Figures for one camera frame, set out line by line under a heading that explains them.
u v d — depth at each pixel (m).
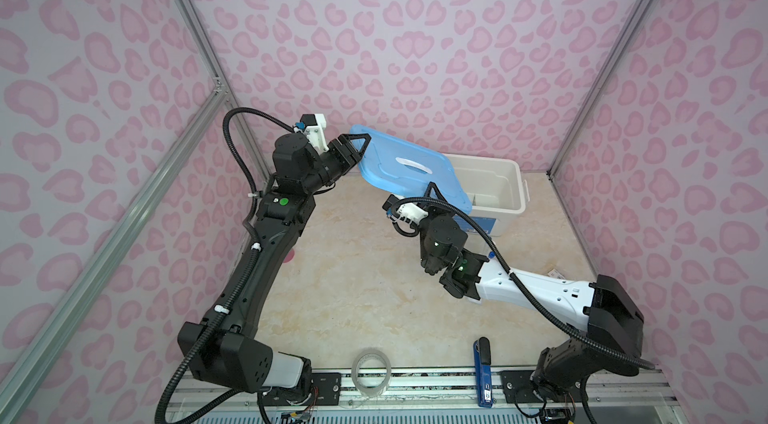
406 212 0.63
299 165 0.52
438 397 0.72
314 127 0.62
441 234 0.53
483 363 0.73
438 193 0.69
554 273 0.90
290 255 0.98
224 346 0.38
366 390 0.71
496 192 1.10
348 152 0.60
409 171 0.74
